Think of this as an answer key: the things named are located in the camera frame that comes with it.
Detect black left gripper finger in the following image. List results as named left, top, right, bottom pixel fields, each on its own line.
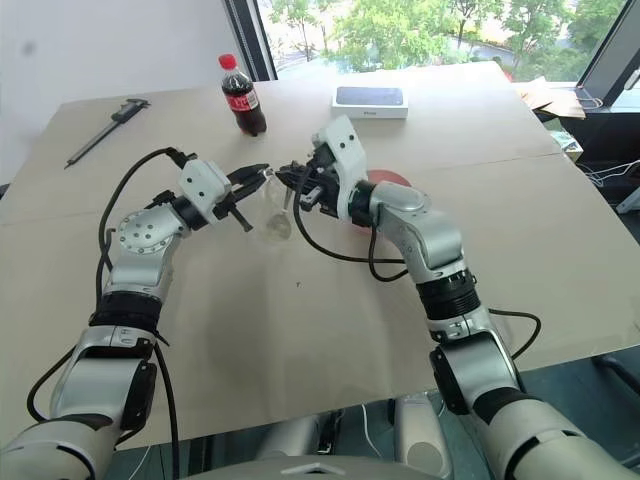
left=232, top=176, right=266, bottom=199
left=227, top=164, right=272, bottom=184

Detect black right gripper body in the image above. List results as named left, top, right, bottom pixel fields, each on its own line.
left=298, top=144, right=346, bottom=216

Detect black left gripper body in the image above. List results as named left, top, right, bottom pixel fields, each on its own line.
left=212, top=172, right=251, bottom=234

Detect clear wine glass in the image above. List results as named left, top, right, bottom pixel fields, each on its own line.
left=258, top=167, right=295, bottom=247

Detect red round disc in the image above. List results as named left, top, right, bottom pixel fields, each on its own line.
left=349, top=168, right=415, bottom=236

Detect cola bottle with red cap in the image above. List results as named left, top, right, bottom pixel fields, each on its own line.
left=217, top=53, right=269, bottom=137

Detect white phone box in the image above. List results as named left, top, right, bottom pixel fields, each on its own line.
left=329, top=85, right=410, bottom=121

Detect grey vernier caliper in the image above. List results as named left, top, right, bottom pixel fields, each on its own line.
left=64, top=98, right=151, bottom=170

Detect brown cardboard pieces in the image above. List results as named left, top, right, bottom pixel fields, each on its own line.
left=516, top=75, right=587, bottom=121

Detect green and white packet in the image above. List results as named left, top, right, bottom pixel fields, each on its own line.
left=551, top=129, right=582, bottom=162

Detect silver robot torso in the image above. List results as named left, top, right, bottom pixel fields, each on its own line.
left=177, top=387, right=454, bottom=480

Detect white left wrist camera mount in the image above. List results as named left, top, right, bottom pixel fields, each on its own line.
left=178, top=159, right=235, bottom=225

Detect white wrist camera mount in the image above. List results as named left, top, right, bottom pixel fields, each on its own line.
left=178, top=159, right=235, bottom=225
left=310, top=115, right=372, bottom=221

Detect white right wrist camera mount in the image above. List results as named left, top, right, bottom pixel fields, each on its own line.
left=310, top=115, right=372, bottom=221

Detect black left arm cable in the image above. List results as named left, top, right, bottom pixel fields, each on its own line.
left=27, top=146, right=196, bottom=469

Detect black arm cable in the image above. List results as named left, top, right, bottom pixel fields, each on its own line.
left=294, top=192, right=542, bottom=361
left=27, top=146, right=196, bottom=469

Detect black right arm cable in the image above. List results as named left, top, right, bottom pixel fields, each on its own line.
left=294, top=192, right=542, bottom=361

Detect black window frame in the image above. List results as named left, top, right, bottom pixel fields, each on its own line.
left=223, top=0, right=279, bottom=82

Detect thin white cable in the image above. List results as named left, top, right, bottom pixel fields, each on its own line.
left=583, top=158, right=640, bottom=187

